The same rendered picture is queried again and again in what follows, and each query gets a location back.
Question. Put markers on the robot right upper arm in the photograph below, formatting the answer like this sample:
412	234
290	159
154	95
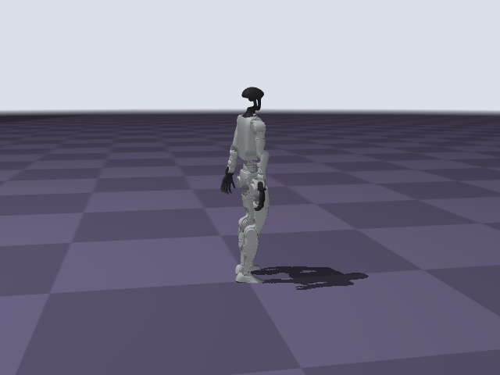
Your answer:
259	130

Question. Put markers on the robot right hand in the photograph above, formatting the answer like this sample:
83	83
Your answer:
261	196

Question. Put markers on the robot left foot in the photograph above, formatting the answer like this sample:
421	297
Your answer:
240	269

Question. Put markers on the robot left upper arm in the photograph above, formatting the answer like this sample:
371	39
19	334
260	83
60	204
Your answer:
235	141

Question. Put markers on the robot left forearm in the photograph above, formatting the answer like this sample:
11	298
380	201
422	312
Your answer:
232	162

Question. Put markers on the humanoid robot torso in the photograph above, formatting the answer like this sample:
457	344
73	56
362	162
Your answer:
247	149

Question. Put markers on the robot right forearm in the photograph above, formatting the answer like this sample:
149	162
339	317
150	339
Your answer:
262	165

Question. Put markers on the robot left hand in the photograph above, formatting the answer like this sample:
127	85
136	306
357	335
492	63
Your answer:
227	181

